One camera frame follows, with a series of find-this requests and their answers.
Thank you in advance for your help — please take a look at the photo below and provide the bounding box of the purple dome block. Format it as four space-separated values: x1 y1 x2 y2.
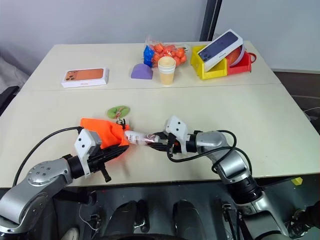
130 63 154 81

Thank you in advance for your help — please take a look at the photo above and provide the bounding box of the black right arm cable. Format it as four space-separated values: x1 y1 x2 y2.
166 129 252 173

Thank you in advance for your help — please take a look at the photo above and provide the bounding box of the white rounded shoe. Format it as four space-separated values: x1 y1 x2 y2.
59 226 81 240

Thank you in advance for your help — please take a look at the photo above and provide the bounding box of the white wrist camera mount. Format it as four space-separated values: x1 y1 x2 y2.
163 115 189 154
74 128 103 179

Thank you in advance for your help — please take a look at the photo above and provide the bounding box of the cream paper cup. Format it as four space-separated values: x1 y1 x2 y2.
158 70 175 87
157 56 177 74

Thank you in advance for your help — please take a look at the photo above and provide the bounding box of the white box with orange phone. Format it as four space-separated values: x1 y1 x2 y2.
60 67 110 89

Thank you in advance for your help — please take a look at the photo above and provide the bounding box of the green round charm tag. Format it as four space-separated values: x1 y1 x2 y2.
106 105 132 120

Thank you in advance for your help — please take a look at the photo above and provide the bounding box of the white box with dark phone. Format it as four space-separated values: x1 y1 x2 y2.
197 30 245 72

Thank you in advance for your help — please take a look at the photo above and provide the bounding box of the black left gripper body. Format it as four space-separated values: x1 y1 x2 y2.
86 147 112 183

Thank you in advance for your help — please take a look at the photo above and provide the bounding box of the black pouch clasp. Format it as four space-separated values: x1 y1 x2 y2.
115 118 127 131

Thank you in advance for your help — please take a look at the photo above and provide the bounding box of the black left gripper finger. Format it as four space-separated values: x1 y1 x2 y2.
104 151 126 164
108 144 130 155

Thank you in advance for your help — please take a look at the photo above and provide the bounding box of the clear bag of orange cubes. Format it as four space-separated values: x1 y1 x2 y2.
143 34 189 68

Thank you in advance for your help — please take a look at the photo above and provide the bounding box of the red plastic bin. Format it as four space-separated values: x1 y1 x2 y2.
225 50 253 76

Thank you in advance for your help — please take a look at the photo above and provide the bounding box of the dark rounded shape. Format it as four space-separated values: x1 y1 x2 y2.
171 199 204 240
109 199 149 237

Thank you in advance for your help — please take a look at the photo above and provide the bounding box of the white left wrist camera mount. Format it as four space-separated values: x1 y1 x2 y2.
74 128 103 179

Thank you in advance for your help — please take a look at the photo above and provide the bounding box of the yellow plastic bin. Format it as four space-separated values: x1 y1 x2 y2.
190 44 229 81

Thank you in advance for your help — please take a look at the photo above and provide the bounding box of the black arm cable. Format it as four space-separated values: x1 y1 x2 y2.
166 129 252 173
11 126 85 188

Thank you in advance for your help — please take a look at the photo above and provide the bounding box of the orange ball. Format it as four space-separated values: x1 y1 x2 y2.
226 48 243 66

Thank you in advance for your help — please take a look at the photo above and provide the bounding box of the black chair part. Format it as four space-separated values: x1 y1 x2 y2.
0 85 20 116

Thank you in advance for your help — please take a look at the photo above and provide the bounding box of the white tube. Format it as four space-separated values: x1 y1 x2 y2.
124 129 157 147

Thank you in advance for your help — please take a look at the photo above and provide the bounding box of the black upright post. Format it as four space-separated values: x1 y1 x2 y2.
199 0 221 42

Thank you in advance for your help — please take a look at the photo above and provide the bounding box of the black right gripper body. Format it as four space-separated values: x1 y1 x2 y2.
165 133 185 156

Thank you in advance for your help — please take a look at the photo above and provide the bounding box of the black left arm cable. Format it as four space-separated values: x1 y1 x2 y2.
11 126 85 188

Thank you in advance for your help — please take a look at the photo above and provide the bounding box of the orange fabric pouch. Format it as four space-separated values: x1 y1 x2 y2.
79 117 131 162

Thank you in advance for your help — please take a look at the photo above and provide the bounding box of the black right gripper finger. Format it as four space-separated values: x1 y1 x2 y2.
146 141 174 152
149 130 170 141

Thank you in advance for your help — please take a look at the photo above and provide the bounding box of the white bowl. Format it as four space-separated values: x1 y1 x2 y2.
229 43 248 68

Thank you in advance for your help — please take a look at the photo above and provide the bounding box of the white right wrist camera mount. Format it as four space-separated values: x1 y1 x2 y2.
163 115 189 154

